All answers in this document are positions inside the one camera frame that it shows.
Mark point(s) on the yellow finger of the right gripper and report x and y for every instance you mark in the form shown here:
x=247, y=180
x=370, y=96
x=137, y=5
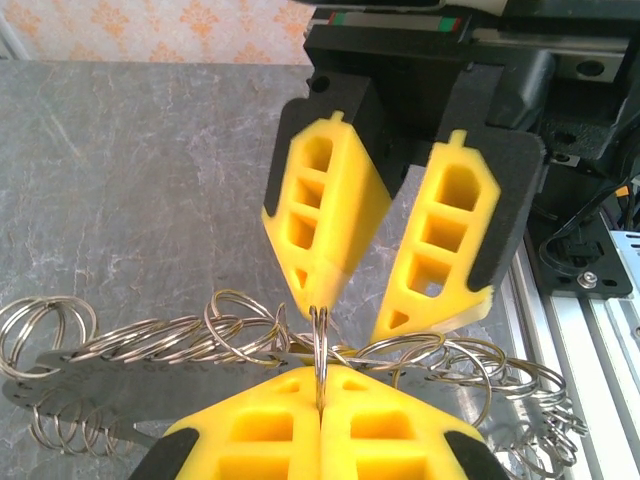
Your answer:
x=480, y=200
x=345, y=200

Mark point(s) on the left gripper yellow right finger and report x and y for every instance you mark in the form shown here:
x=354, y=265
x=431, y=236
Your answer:
x=380, y=440

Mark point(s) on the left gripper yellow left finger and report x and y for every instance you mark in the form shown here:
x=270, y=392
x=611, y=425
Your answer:
x=260, y=440

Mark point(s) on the single silver keyring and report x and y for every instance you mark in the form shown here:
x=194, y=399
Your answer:
x=320, y=340

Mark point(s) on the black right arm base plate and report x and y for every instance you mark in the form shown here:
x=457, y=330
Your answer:
x=600, y=270

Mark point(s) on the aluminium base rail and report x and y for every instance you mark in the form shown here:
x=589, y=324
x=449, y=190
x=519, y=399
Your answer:
x=590, y=360

